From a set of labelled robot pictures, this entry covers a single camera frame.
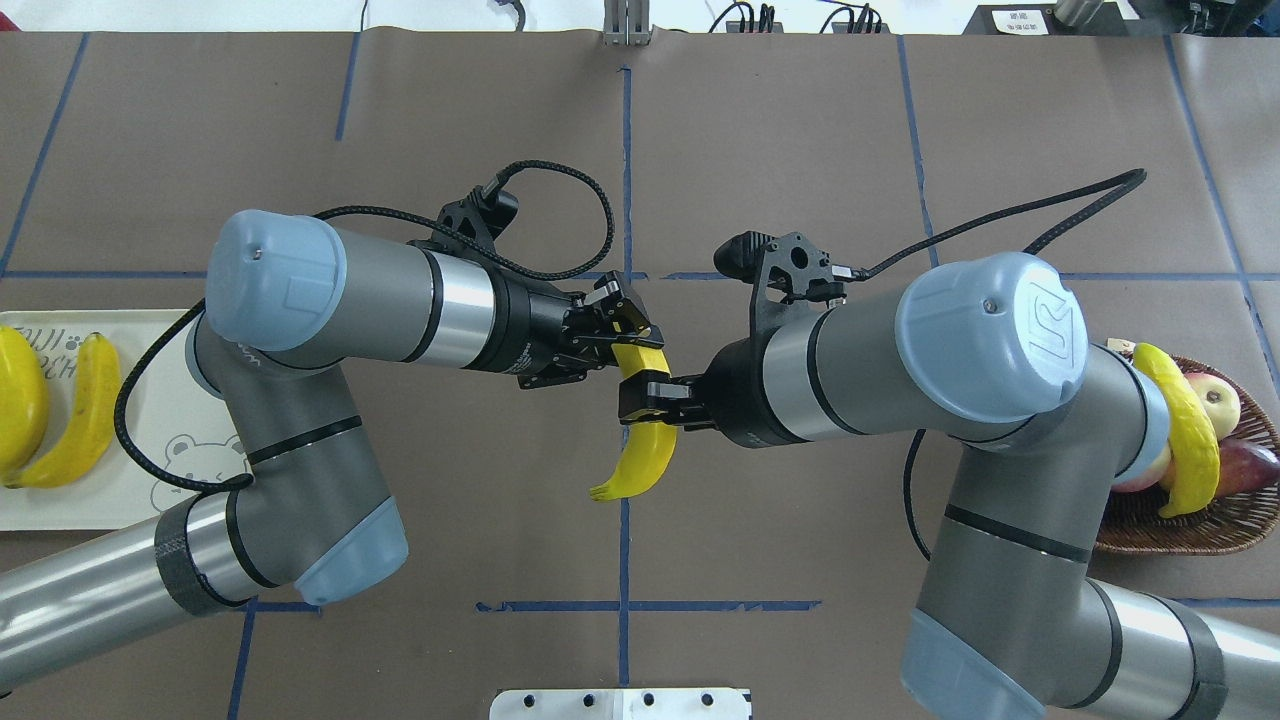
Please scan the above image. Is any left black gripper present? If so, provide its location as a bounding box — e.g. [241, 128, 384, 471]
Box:
[490, 274, 669, 389]

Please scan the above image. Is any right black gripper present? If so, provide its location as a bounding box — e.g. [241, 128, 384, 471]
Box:
[618, 336, 805, 448]

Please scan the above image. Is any curved yellow banana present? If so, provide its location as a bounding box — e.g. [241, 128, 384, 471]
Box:
[589, 372, 677, 502]

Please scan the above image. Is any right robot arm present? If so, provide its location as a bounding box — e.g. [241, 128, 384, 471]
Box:
[620, 246, 1277, 719]

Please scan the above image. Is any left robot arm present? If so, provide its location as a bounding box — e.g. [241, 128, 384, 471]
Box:
[3, 201, 663, 693]

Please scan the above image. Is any brown wicker basket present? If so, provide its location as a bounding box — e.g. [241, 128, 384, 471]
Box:
[1092, 356, 1280, 556]

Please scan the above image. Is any pink white apple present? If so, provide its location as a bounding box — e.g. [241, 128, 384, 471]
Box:
[1184, 372, 1242, 439]

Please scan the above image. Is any dark red fruit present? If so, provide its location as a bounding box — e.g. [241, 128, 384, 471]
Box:
[1215, 438, 1279, 497]

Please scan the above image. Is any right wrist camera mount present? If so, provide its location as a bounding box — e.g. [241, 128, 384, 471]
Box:
[713, 231, 851, 342]

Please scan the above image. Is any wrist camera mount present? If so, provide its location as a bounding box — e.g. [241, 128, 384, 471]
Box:
[410, 186, 518, 266]
[713, 231, 851, 342]

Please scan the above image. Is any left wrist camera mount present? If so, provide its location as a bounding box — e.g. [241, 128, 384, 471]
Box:
[410, 186, 518, 266]

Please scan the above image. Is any white metal base plate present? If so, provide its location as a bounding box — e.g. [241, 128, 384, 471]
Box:
[488, 687, 754, 719]

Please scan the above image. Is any aluminium frame post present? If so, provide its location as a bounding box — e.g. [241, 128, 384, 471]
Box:
[602, 0, 653, 47]

